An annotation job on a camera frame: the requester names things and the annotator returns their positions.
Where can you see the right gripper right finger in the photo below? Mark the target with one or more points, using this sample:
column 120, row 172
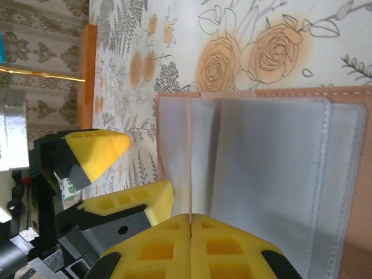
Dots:
column 232, row 255

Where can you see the floral table cover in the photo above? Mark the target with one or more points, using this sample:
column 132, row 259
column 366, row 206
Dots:
column 180, row 43

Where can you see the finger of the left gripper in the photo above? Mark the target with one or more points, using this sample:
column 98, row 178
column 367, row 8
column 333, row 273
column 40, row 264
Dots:
column 96, row 154
column 125, row 209

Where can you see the blue plastic glass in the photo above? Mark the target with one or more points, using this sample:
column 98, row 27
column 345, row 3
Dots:
column 2, row 48

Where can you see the orange wooden board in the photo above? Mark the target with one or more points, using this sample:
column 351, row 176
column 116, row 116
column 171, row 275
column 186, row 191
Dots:
column 87, row 72

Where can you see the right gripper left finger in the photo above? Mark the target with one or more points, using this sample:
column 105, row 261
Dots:
column 151, row 253

